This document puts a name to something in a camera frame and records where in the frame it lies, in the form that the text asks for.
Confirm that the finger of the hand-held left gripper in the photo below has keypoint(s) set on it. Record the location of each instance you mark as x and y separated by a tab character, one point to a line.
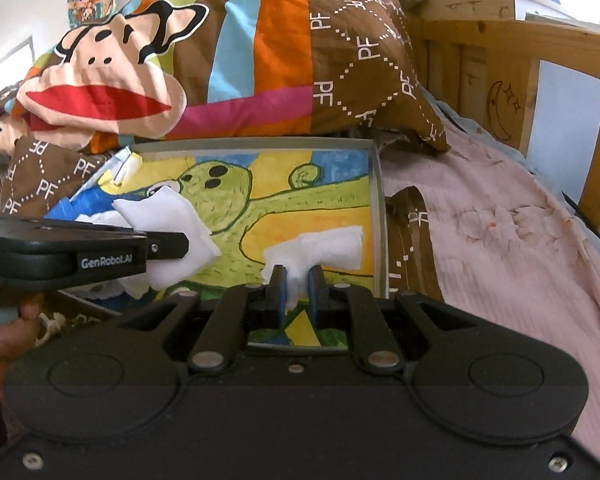
170	247

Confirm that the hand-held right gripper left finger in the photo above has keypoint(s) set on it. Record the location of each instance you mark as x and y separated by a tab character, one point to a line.
279	297

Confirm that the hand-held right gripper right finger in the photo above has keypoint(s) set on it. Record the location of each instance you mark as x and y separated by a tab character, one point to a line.
316	297

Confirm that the grey tray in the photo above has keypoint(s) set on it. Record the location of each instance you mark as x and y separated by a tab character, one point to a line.
377	220

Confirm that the person's left hand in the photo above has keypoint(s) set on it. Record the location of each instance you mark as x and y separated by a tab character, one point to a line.
0	347

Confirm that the pink floral sheet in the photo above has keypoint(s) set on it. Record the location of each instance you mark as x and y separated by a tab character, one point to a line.
505	270

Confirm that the monkey print striped quilt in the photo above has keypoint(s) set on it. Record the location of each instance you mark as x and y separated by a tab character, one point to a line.
280	60

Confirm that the white cabinet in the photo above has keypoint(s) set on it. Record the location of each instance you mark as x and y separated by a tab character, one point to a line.
545	7

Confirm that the orange figure wall poster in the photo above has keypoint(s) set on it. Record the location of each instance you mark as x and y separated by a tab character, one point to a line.
96	2

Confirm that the wooden bed frame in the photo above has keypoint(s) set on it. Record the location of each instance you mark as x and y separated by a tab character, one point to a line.
480	35

